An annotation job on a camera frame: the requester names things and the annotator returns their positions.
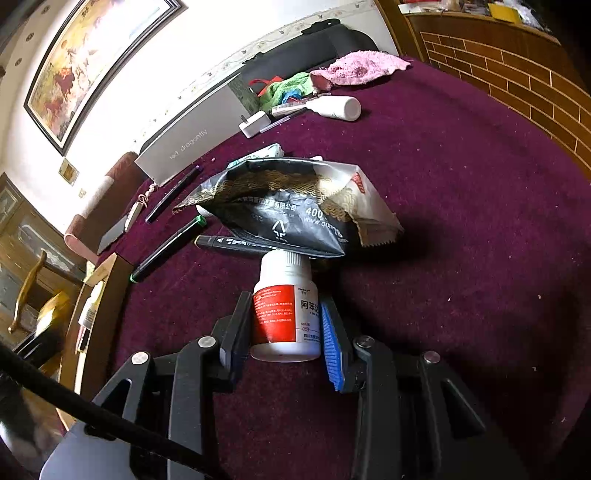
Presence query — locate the slim white bottle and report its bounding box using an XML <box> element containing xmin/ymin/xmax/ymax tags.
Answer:
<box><xmin>302</xmin><ymin>95</ymin><xmax>362</xmax><ymax>122</ymax></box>

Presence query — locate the black phone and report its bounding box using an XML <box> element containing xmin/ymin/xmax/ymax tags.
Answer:
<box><xmin>96</xmin><ymin>215</ymin><xmax>127</xmax><ymax>256</ymax></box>

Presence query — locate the wooden chair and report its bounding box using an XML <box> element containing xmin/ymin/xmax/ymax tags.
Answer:
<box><xmin>7</xmin><ymin>249</ymin><xmax>84</xmax><ymax>342</ymax></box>

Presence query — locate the cardboard box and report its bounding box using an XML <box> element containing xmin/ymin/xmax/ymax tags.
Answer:
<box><xmin>58</xmin><ymin>253</ymin><xmax>134</xmax><ymax>402</ymax></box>

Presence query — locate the white bottle with red label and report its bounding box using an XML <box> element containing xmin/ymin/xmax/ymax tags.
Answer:
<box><xmin>249</xmin><ymin>249</ymin><xmax>322</xmax><ymax>363</ymax></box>

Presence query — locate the yellow box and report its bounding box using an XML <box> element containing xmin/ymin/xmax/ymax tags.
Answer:
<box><xmin>489</xmin><ymin>2</ymin><xmax>520</xmax><ymax>23</ymax></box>

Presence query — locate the black pen with purple cap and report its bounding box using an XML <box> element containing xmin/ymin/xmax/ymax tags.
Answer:
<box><xmin>144</xmin><ymin>164</ymin><xmax>205</xmax><ymax>223</ymax></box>

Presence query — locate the black marker with beige end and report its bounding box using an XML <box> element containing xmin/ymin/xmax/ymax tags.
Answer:
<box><xmin>193</xmin><ymin>234</ymin><xmax>278</xmax><ymax>256</ymax></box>

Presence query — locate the small framed plaque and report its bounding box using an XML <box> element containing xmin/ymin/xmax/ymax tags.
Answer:
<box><xmin>58</xmin><ymin>158</ymin><xmax>80</xmax><ymax>186</ymax></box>

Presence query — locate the black leather sofa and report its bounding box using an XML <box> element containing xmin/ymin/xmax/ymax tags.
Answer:
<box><xmin>240</xmin><ymin>23</ymin><xmax>379</xmax><ymax>88</ymax></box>

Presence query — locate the black cloth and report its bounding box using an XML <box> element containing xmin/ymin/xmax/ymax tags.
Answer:
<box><xmin>300</xmin><ymin>18</ymin><xmax>342</xmax><ymax>35</ymax></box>

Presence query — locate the green cloth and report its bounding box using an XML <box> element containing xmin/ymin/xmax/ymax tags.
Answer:
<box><xmin>259</xmin><ymin>71</ymin><xmax>315</xmax><ymax>109</ymax></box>

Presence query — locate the pink towel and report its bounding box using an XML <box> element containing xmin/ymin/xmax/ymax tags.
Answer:
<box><xmin>310</xmin><ymin>51</ymin><xmax>413</xmax><ymax>90</ymax></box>

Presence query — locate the brown armchair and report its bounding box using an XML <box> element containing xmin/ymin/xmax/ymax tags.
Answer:
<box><xmin>64</xmin><ymin>151</ymin><xmax>153</xmax><ymax>259</ymax></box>

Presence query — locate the clear ballpoint pen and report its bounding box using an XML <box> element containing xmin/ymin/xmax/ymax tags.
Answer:
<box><xmin>259</xmin><ymin>113</ymin><xmax>306</xmax><ymax>134</ymax></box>

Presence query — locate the framed painting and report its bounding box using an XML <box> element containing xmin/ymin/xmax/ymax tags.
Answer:
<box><xmin>23</xmin><ymin>0</ymin><xmax>190</xmax><ymax>158</ymax></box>

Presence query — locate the blue cartoon tissue pack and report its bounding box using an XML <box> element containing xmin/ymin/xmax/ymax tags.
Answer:
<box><xmin>226</xmin><ymin>144</ymin><xmax>286</xmax><ymax>171</ymax></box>

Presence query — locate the black cable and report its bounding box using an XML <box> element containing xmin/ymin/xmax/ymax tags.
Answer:
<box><xmin>0</xmin><ymin>344</ymin><xmax>222</xmax><ymax>480</ymax></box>

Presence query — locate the black marker with green cap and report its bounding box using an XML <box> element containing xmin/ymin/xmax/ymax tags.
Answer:
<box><xmin>129</xmin><ymin>215</ymin><xmax>207</xmax><ymax>283</ymax></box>

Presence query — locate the wooden counter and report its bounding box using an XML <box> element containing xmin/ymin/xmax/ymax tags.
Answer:
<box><xmin>374</xmin><ymin>0</ymin><xmax>591</xmax><ymax>167</ymax></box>

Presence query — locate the small white bottle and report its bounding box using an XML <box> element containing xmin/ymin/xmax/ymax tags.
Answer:
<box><xmin>78</xmin><ymin>285</ymin><xmax>106</xmax><ymax>329</ymax></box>

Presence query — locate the white key fob with cord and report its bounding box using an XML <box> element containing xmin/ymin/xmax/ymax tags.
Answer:
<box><xmin>122</xmin><ymin>182</ymin><xmax>155</xmax><ymax>232</ymax></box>

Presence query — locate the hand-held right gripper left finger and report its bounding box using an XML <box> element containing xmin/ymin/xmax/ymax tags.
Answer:
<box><xmin>85</xmin><ymin>292</ymin><xmax>254</xmax><ymax>480</ymax></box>

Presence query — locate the red strap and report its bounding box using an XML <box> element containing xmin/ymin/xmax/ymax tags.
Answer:
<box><xmin>248</xmin><ymin>78</ymin><xmax>282</xmax><ymax>97</ymax></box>

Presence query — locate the white charger plug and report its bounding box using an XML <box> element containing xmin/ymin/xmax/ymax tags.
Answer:
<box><xmin>238</xmin><ymin>110</ymin><xmax>272</xmax><ymax>138</ymax></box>

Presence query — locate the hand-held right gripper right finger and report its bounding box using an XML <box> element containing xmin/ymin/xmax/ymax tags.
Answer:
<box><xmin>321</xmin><ymin>300</ymin><xmax>532</xmax><ymax>480</ymax></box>

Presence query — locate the grey shoe box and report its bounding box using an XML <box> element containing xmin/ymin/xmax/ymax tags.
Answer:
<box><xmin>134</xmin><ymin>71</ymin><xmax>259</xmax><ymax>186</ymax></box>

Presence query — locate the white pen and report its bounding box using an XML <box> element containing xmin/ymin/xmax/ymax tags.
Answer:
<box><xmin>271</xmin><ymin>100</ymin><xmax>309</xmax><ymax>117</ymax></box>

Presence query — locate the black and white snack bag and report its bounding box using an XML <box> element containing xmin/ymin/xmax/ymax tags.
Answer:
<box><xmin>173</xmin><ymin>157</ymin><xmax>404</xmax><ymax>259</ymax></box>

